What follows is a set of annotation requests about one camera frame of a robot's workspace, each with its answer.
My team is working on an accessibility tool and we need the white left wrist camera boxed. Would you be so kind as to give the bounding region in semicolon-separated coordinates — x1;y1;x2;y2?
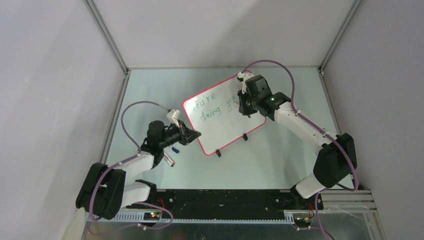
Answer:
166;109;181;128

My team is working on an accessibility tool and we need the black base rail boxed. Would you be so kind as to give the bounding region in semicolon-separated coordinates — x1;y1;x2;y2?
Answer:
147;189;314;221

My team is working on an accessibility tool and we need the blue capped white marker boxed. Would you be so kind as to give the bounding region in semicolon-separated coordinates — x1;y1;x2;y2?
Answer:
170;146;180;154

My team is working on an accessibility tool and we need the red framed whiteboard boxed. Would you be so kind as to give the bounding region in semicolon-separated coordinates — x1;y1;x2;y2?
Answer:
182;75;266;156

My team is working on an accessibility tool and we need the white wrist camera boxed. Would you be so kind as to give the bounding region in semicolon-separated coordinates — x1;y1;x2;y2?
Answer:
236;71;255;94
166;109;181;128

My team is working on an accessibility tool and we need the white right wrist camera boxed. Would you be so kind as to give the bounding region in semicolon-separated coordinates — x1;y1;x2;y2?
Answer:
236;71;255;94

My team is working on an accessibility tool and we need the right electronics board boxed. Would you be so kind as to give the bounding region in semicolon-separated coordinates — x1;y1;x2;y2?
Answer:
294;217;314;225

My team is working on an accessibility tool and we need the electronics board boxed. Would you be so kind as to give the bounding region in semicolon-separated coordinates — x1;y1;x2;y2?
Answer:
143;212;162;221
294;217;314;225

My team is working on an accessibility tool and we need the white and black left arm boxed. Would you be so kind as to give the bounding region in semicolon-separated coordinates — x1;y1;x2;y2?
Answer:
75;120;202;221

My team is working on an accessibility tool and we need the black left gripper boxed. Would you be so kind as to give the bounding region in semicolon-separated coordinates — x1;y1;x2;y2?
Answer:
158;119;200;149

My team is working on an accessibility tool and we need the left electronics board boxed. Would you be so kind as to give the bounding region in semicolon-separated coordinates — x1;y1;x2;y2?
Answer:
143;212;162;221

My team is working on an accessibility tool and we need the black whiteboard stand foot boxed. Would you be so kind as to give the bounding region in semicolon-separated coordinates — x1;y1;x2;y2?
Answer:
215;149;222;158
242;133;249;142

